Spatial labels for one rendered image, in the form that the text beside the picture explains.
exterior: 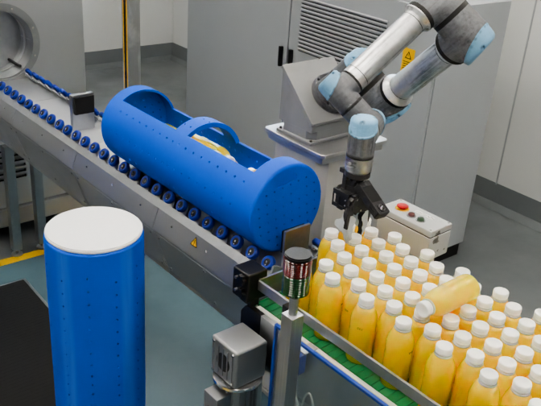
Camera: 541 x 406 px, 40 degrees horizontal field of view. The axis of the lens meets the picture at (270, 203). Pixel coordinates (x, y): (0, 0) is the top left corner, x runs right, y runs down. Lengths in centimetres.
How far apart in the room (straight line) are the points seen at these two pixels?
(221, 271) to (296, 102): 64
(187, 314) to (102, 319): 147
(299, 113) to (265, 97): 208
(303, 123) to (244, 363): 91
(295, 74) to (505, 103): 259
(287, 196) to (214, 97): 295
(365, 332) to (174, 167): 89
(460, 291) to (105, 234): 99
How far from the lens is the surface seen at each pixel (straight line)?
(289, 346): 174
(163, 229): 256
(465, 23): 218
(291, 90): 256
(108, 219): 224
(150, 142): 251
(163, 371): 329
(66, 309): 221
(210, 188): 225
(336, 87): 206
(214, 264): 236
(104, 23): 750
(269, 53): 454
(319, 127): 254
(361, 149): 198
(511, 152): 501
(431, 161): 387
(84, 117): 323
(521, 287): 426
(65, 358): 232
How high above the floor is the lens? 206
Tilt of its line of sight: 26 degrees down
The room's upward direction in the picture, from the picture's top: 4 degrees clockwise
